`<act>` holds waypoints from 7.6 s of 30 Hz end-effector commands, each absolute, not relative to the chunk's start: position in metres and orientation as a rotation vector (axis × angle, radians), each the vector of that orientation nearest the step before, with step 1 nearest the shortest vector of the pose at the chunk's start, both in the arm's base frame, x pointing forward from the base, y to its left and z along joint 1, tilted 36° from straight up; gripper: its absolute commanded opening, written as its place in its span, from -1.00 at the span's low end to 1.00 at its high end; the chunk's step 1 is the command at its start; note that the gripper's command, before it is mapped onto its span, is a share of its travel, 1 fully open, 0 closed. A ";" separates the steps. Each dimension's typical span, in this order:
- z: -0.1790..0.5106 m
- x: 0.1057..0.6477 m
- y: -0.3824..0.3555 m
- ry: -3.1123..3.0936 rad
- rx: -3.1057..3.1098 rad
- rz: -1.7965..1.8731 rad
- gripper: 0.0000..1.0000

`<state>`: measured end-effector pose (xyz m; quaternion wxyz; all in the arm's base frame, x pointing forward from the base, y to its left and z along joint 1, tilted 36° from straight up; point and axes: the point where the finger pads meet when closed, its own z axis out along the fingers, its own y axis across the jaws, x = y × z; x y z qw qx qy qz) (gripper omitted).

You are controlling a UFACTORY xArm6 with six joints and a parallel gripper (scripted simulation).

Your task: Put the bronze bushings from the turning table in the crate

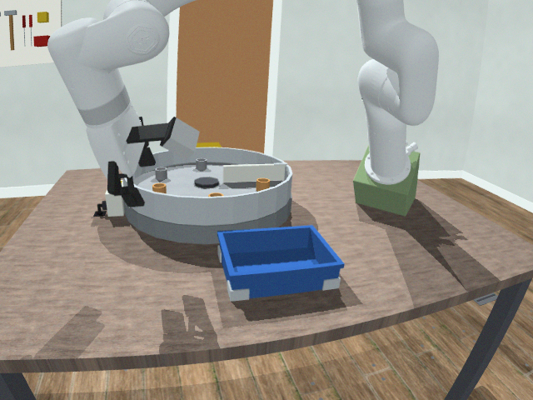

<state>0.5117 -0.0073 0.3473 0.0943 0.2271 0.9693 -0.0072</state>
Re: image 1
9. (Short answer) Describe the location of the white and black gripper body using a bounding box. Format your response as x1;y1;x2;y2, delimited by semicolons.
85;99;145;178

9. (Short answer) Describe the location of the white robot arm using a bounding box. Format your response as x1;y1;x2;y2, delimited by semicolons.
47;0;439;185

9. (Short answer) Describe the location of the grey metal ring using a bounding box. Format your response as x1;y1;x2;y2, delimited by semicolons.
155;167;167;180
196;158;207;170

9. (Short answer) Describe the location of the blue crate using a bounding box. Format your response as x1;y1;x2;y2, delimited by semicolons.
217;225;345;301

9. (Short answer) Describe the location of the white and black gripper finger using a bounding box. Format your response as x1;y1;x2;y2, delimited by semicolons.
138;117;156;167
107;161;145;208

